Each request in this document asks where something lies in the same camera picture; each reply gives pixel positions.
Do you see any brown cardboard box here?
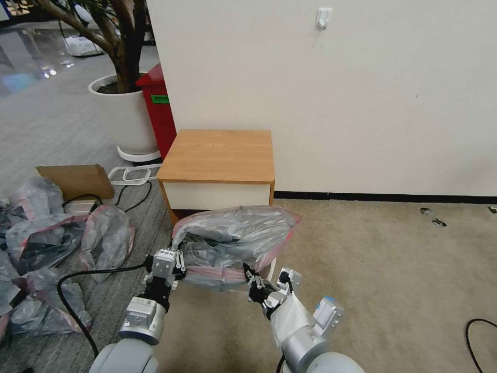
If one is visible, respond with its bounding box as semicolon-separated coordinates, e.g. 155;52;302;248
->
35;164;115;204

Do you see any white power adapter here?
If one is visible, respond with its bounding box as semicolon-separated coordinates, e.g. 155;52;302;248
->
63;199;98;215

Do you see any wooden side table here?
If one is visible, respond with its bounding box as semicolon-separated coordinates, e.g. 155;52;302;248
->
156;130;276;224

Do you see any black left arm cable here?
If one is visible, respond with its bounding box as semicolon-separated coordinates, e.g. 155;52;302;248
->
56;263;157;360

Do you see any white background object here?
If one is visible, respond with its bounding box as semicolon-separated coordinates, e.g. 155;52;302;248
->
63;34;105;58

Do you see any thin black floor cable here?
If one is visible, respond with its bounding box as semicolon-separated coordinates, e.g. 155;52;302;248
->
88;180;153;213

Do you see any translucent grey garbage bag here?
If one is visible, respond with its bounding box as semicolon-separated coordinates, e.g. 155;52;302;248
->
172;206;303;295

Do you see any white plant pot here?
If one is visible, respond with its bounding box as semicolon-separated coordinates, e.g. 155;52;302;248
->
88;74;162;162

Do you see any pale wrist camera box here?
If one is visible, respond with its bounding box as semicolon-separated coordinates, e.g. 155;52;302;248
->
276;267;303;297
152;250;176;277

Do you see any crumpled grey garbage bag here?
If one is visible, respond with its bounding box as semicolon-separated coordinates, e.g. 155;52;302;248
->
9;177;65;219
0;248;22;316
9;267;94;337
5;212;89;274
80;205;136;272

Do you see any red box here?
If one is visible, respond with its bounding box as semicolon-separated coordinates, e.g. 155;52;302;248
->
135;63;178;161

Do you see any white wall hook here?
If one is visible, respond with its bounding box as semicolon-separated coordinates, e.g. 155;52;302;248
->
315;7;333;31

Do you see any black baseboard strip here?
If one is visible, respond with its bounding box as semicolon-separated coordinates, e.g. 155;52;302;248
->
273;191;497;204

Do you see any brown tree trunk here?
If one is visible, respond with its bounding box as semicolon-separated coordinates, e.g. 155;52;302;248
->
35;0;149;94

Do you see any looped black cable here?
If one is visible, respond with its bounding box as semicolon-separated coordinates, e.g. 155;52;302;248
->
465;318;497;373

